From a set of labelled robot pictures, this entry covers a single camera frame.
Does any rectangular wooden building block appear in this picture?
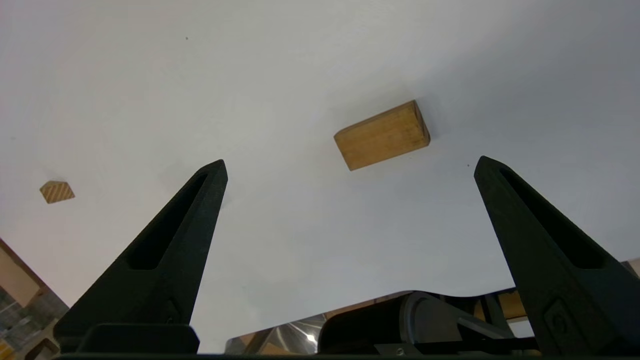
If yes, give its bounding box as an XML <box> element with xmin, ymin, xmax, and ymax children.
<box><xmin>333</xmin><ymin>99</ymin><xmax>431</xmax><ymax>172</ymax></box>

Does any shiny silver robot base part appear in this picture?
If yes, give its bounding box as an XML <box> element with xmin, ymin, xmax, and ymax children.
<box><xmin>225</xmin><ymin>314</ymin><xmax>328</xmax><ymax>356</ymax></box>

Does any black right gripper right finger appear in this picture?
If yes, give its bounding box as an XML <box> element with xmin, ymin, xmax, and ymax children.
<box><xmin>473</xmin><ymin>155</ymin><xmax>640</xmax><ymax>357</ymax></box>

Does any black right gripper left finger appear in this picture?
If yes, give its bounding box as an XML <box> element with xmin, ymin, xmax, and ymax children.
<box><xmin>52</xmin><ymin>159</ymin><xmax>229</xmax><ymax>355</ymax></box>

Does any triangular wooden building block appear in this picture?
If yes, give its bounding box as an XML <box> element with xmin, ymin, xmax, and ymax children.
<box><xmin>39</xmin><ymin>180</ymin><xmax>76</xmax><ymax>205</ymax></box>

